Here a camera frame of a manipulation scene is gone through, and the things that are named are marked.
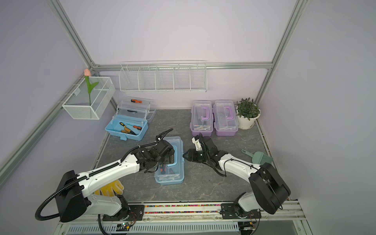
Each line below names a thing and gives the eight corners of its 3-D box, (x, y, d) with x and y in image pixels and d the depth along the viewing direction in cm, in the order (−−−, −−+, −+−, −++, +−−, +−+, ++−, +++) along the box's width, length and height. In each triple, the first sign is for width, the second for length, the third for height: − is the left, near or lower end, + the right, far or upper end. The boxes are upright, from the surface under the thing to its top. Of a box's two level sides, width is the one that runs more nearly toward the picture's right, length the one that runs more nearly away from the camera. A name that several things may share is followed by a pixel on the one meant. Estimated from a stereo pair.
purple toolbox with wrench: (214, 135, 106) (216, 125, 96) (212, 110, 122) (213, 100, 112) (235, 135, 105) (239, 125, 96) (229, 110, 122) (232, 99, 112)
